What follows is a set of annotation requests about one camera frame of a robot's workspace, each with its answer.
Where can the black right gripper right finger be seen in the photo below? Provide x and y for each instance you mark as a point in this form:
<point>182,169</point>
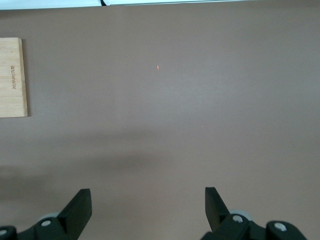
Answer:
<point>220,222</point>

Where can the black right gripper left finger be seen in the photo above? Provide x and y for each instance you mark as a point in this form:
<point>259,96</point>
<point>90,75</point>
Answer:
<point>72,220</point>

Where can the bamboo cutting board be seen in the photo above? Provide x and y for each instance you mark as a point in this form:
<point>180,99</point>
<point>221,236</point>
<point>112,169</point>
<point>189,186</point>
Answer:
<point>12,80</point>

